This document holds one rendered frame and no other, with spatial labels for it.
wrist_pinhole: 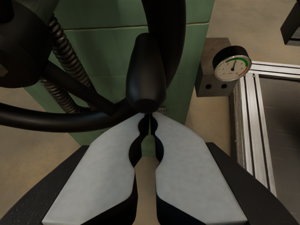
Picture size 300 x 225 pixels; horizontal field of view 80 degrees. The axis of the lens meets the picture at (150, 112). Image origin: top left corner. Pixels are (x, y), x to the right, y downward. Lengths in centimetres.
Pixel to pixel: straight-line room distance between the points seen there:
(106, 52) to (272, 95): 81
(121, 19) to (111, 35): 4
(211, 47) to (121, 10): 23
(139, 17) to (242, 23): 151
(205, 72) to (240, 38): 125
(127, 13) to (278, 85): 87
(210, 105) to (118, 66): 80
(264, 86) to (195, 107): 36
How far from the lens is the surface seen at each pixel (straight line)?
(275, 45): 168
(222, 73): 37
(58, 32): 25
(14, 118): 29
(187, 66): 42
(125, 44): 38
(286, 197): 82
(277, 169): 84
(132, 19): 35
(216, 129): 106
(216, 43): 48
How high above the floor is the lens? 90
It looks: 58 degrees down
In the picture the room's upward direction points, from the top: 5 degrees counter-clockwise
